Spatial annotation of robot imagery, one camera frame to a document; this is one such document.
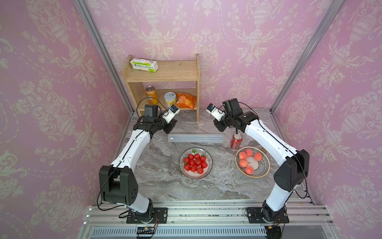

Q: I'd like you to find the cream plastic wrap dispenser box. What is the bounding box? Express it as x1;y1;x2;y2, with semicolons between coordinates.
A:
168;133;224;143

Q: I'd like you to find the patterned plate of strawberries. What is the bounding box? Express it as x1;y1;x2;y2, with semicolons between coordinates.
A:
179;148;213;179

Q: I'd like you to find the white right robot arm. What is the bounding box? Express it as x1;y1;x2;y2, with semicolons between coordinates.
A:
207;98;309;223

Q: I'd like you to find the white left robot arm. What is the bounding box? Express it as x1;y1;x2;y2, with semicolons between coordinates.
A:
97;105;180;224

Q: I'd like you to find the striped plate of peaches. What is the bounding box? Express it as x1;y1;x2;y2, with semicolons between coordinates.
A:
235;146;270;178

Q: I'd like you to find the red soda can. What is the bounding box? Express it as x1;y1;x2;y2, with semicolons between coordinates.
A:
230;133;243;149

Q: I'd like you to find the orange drink can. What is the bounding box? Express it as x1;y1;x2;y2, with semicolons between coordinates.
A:
145;86;159;105

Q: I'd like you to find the white yellow snack cup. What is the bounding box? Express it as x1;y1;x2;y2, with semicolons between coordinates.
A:
164;92;177;108

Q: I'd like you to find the orange chip bag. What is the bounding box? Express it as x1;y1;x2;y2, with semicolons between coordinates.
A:
176;93;197;110

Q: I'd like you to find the wooden two-tier shelf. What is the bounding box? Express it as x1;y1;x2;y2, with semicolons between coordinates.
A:
120;53;201;129

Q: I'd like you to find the white green carton box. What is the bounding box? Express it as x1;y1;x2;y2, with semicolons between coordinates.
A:
130;58;158;73

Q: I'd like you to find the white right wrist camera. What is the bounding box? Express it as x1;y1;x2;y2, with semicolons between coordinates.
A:
207;103;225;121

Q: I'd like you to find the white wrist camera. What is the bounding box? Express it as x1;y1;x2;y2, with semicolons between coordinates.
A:
162;105;180;123
207;103;225;121

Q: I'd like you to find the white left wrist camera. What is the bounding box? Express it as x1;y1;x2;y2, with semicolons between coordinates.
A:
162;105;180;123

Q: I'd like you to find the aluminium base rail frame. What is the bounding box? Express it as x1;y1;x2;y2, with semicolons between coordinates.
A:
78;199;340;239

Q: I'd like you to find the left aluminium corner post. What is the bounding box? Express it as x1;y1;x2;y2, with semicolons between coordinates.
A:
74;0;134;115

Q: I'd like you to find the aluminium corner post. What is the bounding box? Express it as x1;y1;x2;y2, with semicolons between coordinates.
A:
74;0;134;115
270;0;345;116

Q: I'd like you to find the right aluminium corner post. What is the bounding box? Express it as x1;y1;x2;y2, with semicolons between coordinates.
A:
270;0;345;116

